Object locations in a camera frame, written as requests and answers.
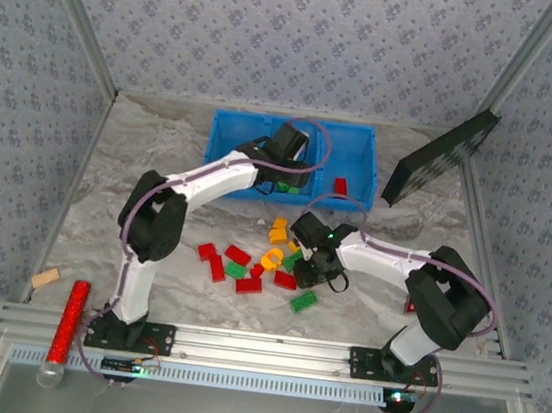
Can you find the long green lego brick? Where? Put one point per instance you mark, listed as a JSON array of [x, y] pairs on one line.
[[304, 302]]

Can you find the yellow arch lego brick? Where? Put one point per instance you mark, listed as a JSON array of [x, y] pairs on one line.
[[265, 258]]

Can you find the long red lego brick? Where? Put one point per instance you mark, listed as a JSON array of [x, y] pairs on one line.
[[216, 267], [238, 254], [248, 286]]

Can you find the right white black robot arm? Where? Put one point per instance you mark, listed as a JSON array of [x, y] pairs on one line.
[[380, 259]]

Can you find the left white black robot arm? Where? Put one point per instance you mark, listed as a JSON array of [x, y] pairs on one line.
[[135, 290]]

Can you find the small red lego brick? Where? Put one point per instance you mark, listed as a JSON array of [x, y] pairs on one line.
[[256, 270]]

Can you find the blue three-compartment plastic bin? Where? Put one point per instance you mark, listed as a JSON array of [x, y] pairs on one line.
[[236, 136]]

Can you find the red black triangle sign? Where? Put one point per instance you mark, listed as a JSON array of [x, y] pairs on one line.
[[411, 307]]

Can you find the black perforated panel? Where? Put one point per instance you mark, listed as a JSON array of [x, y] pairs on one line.
[[438, 161]]

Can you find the right electronics board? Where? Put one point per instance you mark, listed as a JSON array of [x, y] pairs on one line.
[[398, 398]]

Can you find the electronics board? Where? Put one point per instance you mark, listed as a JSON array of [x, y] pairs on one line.
[[398, 398], [120, 364]]

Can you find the left electronics board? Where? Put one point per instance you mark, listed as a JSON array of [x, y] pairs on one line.
[[120, 364]]

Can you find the red glitter tube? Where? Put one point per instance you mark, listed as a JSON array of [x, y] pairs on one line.
[[71, 317]]

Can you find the small wooden block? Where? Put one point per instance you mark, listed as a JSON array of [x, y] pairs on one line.
[[45, 278]]

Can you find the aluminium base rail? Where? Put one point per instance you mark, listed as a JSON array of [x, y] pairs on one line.
[[258, 348]]

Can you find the aluminium frame post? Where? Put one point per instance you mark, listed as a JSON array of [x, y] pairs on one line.
[[81, 16], [530, 56]]

